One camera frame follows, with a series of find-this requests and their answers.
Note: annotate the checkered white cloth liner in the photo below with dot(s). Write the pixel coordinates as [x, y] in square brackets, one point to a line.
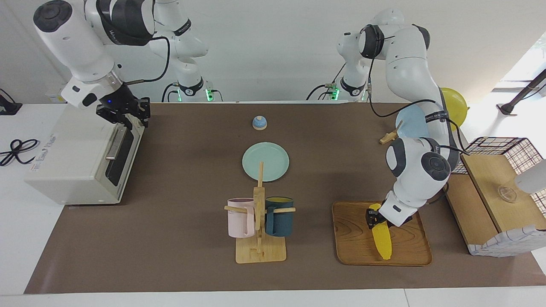
[507, 245]

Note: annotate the yellow corn cob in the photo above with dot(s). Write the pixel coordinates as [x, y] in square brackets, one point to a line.
[382, 243]

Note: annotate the white box with yellow label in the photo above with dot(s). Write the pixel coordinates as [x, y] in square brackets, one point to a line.
[55, 98]

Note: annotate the brown table mat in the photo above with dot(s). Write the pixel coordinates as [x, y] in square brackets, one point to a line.
[170, 238]

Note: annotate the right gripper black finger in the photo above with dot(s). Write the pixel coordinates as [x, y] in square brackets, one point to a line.
[111, 113]
[144, 111]

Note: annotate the dark blue mug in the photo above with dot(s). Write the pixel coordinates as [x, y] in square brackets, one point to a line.
[281, 221]

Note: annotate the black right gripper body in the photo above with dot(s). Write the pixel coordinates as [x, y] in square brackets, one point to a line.
[121, 100]

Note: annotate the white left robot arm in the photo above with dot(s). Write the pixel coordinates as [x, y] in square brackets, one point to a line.
[409, 55]

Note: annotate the pink mug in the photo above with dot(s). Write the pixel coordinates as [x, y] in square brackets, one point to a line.
[239, 221]

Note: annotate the white rounded device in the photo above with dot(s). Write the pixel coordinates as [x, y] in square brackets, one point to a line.
[533, 179]

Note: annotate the yellow plate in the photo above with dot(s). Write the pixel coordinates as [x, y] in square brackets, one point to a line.
[456, 106]

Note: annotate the brown wooden tray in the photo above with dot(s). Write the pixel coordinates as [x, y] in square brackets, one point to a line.
[354, 238]

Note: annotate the small blue bell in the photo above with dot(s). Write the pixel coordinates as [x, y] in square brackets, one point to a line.
[259, 123]

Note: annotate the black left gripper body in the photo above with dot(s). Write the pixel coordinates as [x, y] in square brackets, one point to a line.
[380, 216]

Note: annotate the small clear glass piece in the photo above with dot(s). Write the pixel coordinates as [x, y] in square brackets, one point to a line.
[507, 195]

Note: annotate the oven glass door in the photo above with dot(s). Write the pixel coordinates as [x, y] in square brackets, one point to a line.
[128, 149]

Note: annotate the black device on table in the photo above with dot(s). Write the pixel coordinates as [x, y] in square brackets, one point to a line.
[8, 108]

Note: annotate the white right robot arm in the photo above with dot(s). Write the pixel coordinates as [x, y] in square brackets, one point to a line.
[72, 38]

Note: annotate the pale green plate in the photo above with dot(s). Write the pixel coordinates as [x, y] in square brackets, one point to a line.
[271, 155]

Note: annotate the wooden mug rack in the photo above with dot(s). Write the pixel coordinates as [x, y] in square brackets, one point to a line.
[260, 254]

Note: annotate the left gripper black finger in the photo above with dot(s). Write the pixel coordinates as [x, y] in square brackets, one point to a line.
[370, 219]

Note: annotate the black stand leg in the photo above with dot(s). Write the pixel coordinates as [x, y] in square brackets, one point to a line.
[507, 108]

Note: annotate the wooden plate rack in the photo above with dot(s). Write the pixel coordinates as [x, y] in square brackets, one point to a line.
[387, 138]

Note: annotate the cream toaster oven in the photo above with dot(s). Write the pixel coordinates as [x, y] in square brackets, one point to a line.
[72, 145]

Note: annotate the light blue plate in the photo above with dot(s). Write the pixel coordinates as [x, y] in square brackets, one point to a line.
[411, 123]

